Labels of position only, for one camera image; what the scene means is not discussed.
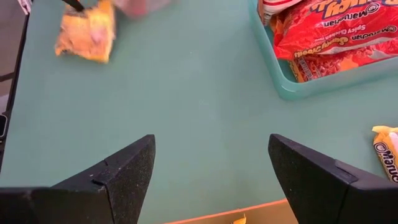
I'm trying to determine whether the tan orange plastic bin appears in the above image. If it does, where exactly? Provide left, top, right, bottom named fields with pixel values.
left=163, top=198, right=299, bottom=224

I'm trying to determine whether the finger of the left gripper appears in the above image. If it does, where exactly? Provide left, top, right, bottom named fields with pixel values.
left=60, top=0, right=85, bottom=12

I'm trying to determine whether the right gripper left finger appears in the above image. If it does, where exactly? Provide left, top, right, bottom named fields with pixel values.
left=49, top=134, right=156, bottom=224

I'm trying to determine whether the teal plastic bin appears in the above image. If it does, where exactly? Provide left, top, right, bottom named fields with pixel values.
left=248, top=0, right=398, bottom=101

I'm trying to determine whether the yellow and white ramen pack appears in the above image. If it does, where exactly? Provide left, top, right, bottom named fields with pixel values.
left=371, top=125, right=398, bottom=184

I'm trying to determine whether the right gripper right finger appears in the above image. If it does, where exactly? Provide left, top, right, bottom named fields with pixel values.
left=267, top=133, right=398, bottom=224

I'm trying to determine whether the black table frame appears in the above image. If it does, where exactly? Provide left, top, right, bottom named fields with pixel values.
left=0, top=0, right=34, bottom=175

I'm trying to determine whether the green table mat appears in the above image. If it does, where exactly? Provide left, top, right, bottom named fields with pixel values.
left=0, top=0, right=398, bottom=224

